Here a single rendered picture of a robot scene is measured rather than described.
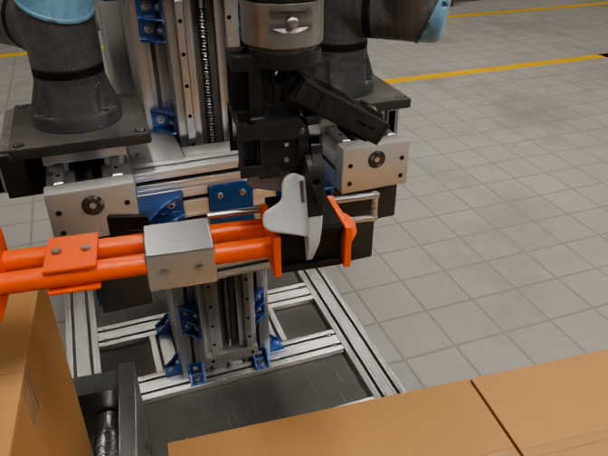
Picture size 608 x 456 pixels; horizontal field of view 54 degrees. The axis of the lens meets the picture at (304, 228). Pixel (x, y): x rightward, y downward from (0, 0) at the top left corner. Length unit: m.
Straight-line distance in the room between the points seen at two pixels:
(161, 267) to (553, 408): 0.87
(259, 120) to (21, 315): 0.41
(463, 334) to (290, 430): 1.18
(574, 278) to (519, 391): 1.40
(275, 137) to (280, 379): 1.19
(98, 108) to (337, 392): 0.98
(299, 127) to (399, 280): 1.88
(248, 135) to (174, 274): 0.17
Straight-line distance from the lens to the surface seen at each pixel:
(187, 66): 1.17
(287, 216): 0.59
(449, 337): 2.19
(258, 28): 0.54
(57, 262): 0.62
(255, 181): 0.66
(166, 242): 0.62
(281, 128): 0.56
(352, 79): 1.16
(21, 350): 0.76
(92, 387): 1.20
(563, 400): 1.29
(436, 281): 2.43
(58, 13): 1.04
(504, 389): 1.27
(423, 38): 1.12
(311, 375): 1.70
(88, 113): 1.07
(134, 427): 1.10
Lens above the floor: 1.42
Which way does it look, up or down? 32 degrees down
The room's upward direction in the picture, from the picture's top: straight up
